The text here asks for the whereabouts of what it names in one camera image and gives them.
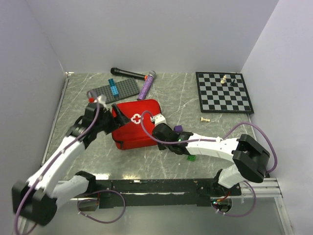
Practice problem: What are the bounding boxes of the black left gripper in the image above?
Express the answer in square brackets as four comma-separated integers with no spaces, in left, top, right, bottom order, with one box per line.
[95,104,131,135]

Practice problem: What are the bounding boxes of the red medicine kit case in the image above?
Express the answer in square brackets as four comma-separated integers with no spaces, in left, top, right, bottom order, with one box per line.
[112,99,161,150]

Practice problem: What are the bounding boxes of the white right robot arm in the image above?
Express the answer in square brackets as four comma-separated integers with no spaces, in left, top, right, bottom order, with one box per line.
[152,123,270,195]

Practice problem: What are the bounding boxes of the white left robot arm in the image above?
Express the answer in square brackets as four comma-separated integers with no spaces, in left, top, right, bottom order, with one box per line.
[12,102,131,226]

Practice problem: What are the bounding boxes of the purple toy block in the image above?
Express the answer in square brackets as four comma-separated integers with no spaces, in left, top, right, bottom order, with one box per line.
[174,125,183,133]

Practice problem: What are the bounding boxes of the grey brick baseplate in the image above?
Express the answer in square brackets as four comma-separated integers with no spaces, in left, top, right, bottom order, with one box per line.
[87,78,140,103]

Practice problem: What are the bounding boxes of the blue toy bricks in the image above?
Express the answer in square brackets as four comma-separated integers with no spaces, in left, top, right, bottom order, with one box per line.
[108,78,119,97]

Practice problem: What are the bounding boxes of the green curved toy brick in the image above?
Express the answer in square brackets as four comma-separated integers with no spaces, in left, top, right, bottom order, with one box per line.
[187,155,196,162]

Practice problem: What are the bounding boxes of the fallen white chess pawn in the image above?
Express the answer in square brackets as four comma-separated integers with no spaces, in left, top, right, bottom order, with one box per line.
[200,117,210,122]

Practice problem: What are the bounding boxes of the black microphone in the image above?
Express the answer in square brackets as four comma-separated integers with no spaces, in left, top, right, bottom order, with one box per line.
[110,67,147,80]

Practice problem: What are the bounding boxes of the purple glitter toy microphone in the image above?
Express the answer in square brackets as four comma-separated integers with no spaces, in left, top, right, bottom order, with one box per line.
[137,70,156,101]

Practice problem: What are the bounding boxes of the black white chessboard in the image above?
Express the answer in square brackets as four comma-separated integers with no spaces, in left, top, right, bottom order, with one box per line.
[195,72,254,115]

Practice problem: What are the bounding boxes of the white chess piece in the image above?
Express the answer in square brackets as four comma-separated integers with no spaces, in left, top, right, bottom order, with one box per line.
[221,75,226,84]

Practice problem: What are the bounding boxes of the black chess piece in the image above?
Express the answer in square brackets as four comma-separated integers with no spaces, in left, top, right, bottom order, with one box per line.
[230,79,236,86]

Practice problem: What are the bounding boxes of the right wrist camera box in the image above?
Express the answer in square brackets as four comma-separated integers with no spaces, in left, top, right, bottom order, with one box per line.
[150,114,167,126]

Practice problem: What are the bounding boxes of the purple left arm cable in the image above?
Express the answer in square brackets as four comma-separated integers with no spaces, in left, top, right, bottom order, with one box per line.
[13,89,127,235]

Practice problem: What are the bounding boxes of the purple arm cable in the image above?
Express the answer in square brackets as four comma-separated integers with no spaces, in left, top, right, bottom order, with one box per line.
[140,110,278,217]
[13,89,127,235]

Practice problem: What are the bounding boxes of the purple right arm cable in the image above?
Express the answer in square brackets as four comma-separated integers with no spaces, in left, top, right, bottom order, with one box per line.
[140,110,278,217]

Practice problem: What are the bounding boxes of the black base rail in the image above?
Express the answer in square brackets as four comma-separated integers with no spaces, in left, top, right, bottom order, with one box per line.
[77,178,242,209]

